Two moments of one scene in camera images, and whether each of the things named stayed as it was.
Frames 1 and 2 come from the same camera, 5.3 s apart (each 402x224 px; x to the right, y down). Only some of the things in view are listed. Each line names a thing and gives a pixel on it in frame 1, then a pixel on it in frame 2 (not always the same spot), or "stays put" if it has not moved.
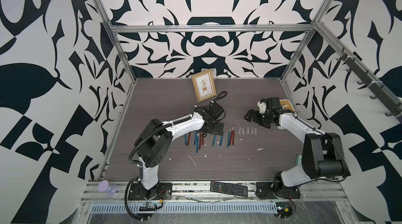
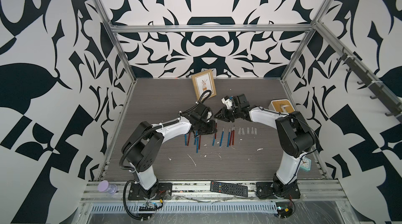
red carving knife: (233, 135) stays put
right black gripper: (255, 119) -> (223, 115)
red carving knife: (231, 137) stays put
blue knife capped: (229, 137) stays put
